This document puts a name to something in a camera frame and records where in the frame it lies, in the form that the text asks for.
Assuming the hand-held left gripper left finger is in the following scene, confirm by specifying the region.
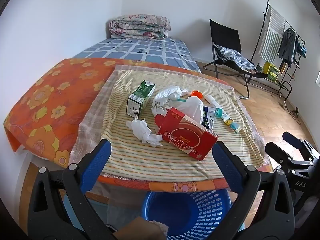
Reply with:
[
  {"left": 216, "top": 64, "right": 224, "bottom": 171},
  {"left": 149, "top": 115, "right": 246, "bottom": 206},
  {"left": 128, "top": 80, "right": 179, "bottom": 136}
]
[{"left": 27, "top": 138, "right": 118, "bottom": 240}]

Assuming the folded floral quilt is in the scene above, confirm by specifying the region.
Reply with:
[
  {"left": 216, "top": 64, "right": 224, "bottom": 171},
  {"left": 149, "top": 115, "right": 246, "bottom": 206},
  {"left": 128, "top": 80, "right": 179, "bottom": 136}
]
[{"left": 109, "top": 15, "right": 172, "bottom": 40}]

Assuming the orange floral tablecloth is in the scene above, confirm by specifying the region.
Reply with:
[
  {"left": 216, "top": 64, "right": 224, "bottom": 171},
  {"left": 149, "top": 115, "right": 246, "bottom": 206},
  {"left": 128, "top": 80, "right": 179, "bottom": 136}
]
[{"left": 4, "top": 58, "right": 273, "bottom": 193}]

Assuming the black folding chair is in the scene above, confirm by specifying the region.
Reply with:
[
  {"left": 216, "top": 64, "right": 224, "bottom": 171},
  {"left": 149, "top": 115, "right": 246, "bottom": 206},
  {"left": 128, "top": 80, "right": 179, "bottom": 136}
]
[{"left": 202, "top": 19, "right": 269, "bottom": 99}]

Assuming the black drying rack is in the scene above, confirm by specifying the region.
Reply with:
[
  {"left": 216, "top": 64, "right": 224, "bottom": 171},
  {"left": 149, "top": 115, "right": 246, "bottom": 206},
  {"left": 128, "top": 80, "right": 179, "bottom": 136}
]
[{"left": 251, "top": 0, "right": 307, "bottom": 103}]

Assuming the white tissue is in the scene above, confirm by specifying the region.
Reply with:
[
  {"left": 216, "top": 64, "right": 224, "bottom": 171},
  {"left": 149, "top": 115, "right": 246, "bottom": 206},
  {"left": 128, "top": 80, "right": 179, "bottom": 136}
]
[
  {"left": 126, "top": 118, "right": 163, "bottom": 147},
  {"left": 152, "top": 85, "right": 188, "bottom": 115}
]

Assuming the teal hanging garment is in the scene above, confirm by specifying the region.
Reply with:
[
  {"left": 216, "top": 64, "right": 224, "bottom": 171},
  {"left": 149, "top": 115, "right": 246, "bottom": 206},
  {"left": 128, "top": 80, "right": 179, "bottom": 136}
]
[{"left": 297, "top": 42, "right": 307, "bottom": 58}]

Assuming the white fluffy cloth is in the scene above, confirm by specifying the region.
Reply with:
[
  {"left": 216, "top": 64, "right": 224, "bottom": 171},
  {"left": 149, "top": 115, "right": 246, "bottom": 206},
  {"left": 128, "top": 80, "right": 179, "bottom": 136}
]
[{"left": 149, "top": 220, "right": 169, "bottom": 234}]

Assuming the yellow striped towel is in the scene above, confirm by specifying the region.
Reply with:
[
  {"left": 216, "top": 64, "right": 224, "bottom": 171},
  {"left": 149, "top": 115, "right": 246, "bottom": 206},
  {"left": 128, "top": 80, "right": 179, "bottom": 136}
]
[{"left": 69, "top": 64, "right": 265, "bottom": 180}]

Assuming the green milk carton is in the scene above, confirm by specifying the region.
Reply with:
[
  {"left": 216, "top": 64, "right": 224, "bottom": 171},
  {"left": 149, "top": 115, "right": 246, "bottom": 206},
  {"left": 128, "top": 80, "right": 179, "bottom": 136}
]
[{"left": 127, "top": 79, "right": 156, "bottom": 118}]

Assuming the white plastic bag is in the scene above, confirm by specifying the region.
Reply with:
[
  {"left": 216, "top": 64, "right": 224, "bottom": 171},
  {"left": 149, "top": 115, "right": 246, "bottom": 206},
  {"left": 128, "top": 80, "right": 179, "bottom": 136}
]
[{"left": 175, "top": 96, "right": 205, "bottom": 125}]

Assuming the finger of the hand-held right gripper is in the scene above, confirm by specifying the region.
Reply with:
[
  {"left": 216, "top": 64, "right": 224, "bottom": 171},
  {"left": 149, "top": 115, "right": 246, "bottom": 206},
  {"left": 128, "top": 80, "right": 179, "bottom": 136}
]
[
  {"left": 265, "top": 142, "right": 314, "bottom": 171},
  {"left": 282, "top": 131, "right": 320, "bottom": 160}
]

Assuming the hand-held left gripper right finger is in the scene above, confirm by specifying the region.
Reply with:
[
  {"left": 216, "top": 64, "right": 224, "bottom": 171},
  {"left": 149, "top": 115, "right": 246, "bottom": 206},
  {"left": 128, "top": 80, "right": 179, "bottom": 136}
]
[{"left": 212, "top": 141, "right": 296, "bottom": 240}]

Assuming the clear bottle with teal cap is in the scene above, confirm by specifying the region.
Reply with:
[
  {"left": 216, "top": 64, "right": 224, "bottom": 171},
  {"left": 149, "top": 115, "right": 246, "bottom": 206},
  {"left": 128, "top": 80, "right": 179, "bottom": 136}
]
[{"left": 202, "top": 106, "right": 225, "bottom": 131}]

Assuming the blue plastic basket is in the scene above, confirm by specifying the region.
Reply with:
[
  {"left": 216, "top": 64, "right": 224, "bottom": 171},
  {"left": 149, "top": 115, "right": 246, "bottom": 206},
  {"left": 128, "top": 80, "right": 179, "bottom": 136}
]
[{"left": 141, "top": 189, "right": 232, "bottom": 240}]

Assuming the green striped hanging towel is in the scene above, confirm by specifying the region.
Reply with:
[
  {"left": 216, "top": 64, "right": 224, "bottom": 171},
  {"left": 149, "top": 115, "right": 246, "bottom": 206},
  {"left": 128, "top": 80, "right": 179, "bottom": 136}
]
[{"left": 258, "top": 6, "right": 286, "bottom": 64}]

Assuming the red cardboard box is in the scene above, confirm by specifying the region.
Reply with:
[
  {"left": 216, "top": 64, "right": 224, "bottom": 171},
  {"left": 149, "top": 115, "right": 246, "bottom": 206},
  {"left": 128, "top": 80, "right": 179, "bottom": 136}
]
[{"left": 154, "top": 107, "right": 219, "bottom": 160}]

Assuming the small yellow wrapper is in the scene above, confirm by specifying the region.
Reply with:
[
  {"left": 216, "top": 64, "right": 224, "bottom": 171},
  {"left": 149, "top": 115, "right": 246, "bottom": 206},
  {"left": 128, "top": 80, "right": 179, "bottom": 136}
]
[{"left": 222, "top": 114, "right": 242, "bottom": 133}]

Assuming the white tube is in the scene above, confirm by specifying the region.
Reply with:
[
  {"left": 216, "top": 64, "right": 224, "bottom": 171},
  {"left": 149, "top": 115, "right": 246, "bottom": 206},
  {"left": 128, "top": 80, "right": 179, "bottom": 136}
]
[{"left": 205, "top": 94, "right": 218, "bottom": 108}]

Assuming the yellow plastic crate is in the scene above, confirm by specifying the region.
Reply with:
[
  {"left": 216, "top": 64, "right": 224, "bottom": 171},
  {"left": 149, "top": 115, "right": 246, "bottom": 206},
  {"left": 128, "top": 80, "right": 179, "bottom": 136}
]
[{"left": 262, "top": 62, "right": 281, "bottom": 83}]

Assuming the dark hanging jacket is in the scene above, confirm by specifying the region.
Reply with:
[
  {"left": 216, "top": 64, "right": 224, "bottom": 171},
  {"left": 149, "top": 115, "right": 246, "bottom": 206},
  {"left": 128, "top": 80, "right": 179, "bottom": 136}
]
[{"left": 278, "top": 28, "right": 299, "bottom": 67}]

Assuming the striped cloth on chair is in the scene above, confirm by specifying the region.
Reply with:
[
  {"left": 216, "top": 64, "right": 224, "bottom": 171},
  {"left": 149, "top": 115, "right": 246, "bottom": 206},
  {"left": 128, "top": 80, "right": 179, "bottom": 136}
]
[{"left": 215, "top": 44, "right": 257, "bottom": 73}]

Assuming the black floor cable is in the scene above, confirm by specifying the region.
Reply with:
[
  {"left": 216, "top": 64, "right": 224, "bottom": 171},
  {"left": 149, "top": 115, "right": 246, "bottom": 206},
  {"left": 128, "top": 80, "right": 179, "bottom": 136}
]
[{"left": 284, "top": 100, "right": 304, "bottom": 125}]

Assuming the bed with blue checked sheet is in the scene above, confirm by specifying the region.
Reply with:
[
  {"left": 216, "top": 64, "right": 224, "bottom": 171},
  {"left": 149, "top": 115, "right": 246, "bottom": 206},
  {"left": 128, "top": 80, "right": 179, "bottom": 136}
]
[{"left": 72, "top": 37, "right": 202, "bottom": 73}]

